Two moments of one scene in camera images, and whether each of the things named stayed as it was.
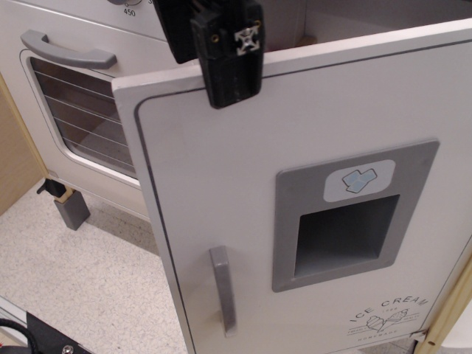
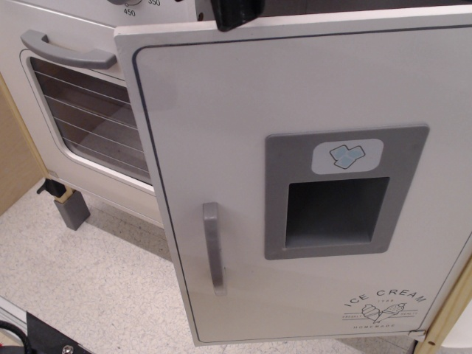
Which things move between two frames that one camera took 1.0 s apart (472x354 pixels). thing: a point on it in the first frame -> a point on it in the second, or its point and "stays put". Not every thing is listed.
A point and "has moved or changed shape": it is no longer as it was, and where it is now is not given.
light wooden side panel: [21, 167] stays put
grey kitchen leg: [74, 210] stays put
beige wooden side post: [447, 318] stays put
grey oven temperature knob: [125, 2] stays put
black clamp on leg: [53, 186] stays put
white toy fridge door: [330, 213] has moved or changed shape
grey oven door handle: [93, 58] stays put
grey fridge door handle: [220, 259] -> [213, 228]
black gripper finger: [231, 41] -> [231, 13]
